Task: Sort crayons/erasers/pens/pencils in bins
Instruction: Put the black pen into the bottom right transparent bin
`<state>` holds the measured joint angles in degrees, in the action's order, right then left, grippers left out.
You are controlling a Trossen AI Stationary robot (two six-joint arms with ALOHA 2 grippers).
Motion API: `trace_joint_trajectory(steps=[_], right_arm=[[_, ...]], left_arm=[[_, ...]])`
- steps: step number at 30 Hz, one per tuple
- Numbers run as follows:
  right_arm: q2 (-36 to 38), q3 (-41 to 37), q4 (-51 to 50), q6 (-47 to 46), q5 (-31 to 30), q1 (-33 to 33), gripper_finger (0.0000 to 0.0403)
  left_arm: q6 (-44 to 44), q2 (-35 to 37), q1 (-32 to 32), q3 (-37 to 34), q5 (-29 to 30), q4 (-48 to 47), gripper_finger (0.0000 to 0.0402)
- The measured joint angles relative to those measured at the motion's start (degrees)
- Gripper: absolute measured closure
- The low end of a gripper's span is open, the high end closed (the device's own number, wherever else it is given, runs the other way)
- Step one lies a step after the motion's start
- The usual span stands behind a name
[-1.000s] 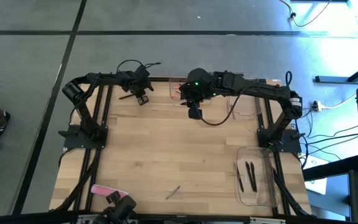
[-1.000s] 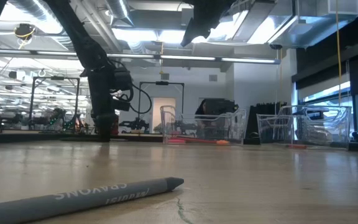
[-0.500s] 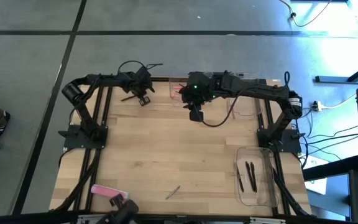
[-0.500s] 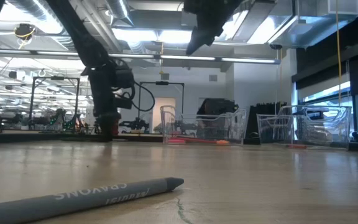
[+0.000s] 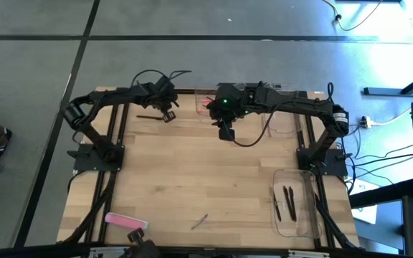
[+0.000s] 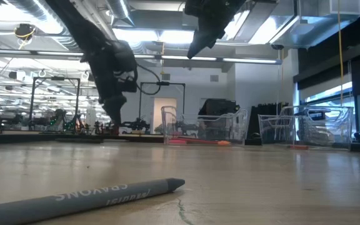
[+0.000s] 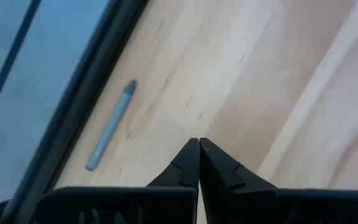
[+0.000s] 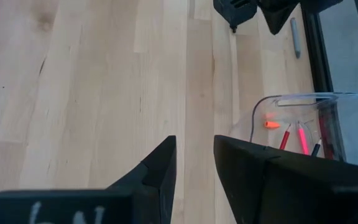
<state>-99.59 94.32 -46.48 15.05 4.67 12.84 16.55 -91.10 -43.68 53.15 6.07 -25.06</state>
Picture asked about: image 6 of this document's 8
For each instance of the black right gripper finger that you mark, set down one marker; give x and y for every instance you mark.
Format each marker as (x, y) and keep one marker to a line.
(202, 37)
(219, 31)

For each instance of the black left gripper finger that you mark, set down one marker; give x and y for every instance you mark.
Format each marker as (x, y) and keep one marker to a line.
(116, 106)

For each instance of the pink pencil orange eraser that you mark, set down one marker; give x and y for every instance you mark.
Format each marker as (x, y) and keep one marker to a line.
(177, 142)

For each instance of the red pencil orange eraser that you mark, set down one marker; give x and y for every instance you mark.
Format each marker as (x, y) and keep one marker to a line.
(225, 143)

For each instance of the black background robot arm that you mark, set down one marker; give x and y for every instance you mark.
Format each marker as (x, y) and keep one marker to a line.
(62, 117)
(136, 125)

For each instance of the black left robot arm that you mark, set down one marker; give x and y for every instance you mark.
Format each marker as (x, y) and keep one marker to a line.
(73, 22)

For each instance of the ceiling light strip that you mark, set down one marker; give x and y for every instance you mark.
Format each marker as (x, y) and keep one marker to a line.
(58, 53)
(245, 60)

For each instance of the white door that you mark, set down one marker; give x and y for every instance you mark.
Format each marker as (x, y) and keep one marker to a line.
(156, 115)

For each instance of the clear plastic bin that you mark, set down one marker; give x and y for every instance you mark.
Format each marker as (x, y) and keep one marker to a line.
(339, 125)
(236, 125)

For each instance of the grey crayon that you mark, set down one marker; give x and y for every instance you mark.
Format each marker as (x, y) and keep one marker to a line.
(73, 203)

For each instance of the grey wall vent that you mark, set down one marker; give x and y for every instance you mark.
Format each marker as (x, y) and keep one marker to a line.
(214, 78)

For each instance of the dome security camera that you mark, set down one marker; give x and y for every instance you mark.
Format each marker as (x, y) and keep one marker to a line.
(277, 47)

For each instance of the black station frame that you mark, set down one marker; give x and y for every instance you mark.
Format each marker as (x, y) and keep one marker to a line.
(184, 103)
(32, 103)

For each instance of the silver rectangular ceiling duct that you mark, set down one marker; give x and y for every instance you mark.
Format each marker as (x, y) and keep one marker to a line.
(323, 25)

